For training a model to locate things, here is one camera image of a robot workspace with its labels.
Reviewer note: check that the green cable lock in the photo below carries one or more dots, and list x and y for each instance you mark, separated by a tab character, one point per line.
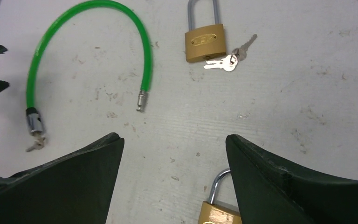
90	34

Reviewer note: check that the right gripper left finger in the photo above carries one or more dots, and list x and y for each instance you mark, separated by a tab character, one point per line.
74	189

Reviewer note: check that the padlock keys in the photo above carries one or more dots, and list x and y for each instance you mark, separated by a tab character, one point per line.
229	62

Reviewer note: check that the brass padlock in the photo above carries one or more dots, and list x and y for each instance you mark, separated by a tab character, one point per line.
213	213
207	42

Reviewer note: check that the cable lock keys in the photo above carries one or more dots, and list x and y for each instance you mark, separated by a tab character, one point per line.
39	143

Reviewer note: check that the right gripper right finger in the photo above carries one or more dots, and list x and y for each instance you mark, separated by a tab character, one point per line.
273	190

